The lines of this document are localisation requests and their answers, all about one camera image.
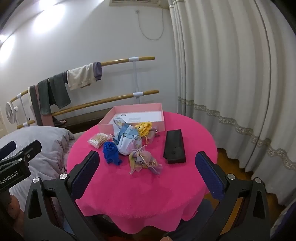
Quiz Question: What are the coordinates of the pink grey cloth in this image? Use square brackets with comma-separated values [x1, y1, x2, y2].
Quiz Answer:
[30, 85, 55, 127]

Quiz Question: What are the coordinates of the black pouch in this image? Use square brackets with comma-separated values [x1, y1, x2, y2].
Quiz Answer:
[163, 130, 187, 165]

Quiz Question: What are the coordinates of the cartoon printed cloth bag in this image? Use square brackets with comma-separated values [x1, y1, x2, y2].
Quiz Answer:
[112, 117, 142, 156]

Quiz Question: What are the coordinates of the purple cloth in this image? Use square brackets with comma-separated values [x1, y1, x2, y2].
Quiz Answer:
[93, 62, 102, 81]

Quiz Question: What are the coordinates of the yellow crochet piece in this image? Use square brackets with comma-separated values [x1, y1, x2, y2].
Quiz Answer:
[134, 121, 153, 140]

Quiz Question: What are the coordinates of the white wall cable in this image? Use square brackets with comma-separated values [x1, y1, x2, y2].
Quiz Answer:
[136, 9, 164, 40]

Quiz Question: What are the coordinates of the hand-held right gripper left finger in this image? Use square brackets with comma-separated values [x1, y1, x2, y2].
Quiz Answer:
[23, 150, 102, 241]

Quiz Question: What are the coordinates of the bag of cotton swabs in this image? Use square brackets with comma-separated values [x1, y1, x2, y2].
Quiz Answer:
[88, 133, 114, 149]

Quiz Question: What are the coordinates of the grey duvet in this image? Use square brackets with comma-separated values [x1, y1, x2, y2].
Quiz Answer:
[0, 126, 77, 209]

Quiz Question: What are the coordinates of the person's left hand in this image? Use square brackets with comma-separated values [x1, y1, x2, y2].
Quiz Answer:
[10, 196, 25, 232]

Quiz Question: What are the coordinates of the dark cloth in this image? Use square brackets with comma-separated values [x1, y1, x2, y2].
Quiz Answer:
[53, 116, 68, 127]

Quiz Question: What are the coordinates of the grey green towel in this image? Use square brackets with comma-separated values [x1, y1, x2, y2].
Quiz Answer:
[37, 79, 54, 116]

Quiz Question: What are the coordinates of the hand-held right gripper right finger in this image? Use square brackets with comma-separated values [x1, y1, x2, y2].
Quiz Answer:
[195, 151, 271, 241]

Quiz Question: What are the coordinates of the pastel organza pouch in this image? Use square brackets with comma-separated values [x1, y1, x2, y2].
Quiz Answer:
[129, 145, 164, 176]

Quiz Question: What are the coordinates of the dark grey towel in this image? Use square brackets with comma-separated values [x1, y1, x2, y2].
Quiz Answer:
[47, 72, 72, 109]

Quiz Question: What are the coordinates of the pink round tablecloth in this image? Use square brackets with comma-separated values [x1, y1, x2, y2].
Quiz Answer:
[66, 111, 218, 232]

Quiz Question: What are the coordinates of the mauve scrunchie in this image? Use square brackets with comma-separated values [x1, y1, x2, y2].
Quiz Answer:
[148, 127, 160, 140]

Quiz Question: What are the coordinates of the blue knitted cloth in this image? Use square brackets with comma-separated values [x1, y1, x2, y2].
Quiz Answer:
[103, 141, 123, 166]

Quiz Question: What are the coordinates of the white curtain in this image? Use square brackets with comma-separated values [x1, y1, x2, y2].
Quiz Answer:
[168, 0, 296, 207]

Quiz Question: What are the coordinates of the white air conditioner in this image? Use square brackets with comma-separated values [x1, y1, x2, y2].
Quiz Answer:
[109, 0, 161, 7]

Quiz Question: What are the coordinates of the white fan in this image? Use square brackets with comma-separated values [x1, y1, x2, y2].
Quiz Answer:
[5, 101, 20, 123]

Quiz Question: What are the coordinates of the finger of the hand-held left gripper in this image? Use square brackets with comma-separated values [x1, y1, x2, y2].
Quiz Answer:
[0, 141, 17, 161]
[10, 140, 42, 163]

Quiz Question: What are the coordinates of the wooden barre rail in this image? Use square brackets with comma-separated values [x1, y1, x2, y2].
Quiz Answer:
[10, 56, 155, 103]
[17, 90, 159, 129]

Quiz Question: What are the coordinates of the pink cardboard box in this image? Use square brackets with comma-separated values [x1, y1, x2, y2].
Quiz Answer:
[97, 103, 165, 139]

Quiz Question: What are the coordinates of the cream cloth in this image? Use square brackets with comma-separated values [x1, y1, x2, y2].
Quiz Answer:
[67, 63, 97, 91]

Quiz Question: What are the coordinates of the white barre post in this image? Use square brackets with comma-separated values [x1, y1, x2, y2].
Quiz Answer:
[17, 93, 33, 127]
[128, 56, 144, 105]

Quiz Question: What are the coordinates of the dark wooden bench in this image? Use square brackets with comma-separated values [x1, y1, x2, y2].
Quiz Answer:
[54, 108, 114, 134]

